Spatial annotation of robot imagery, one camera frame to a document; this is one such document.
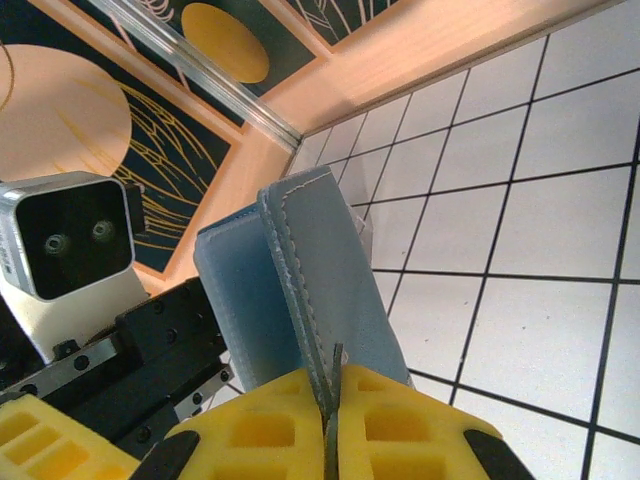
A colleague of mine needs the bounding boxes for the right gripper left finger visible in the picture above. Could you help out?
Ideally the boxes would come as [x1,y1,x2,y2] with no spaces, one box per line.
[134,368,331,480]

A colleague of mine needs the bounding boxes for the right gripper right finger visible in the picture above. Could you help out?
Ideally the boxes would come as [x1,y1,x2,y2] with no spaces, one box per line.
[333,363,537,480]

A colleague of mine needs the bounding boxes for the teal leather wallet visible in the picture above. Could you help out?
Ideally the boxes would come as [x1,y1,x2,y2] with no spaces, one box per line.
[193,164,419,480]

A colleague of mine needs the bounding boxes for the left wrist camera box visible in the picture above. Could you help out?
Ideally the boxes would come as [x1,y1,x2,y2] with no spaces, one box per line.
[0,171,151,366]

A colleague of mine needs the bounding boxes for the aluminium corner post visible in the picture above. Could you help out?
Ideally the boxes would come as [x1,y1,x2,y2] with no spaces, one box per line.
[87,0,305,152]

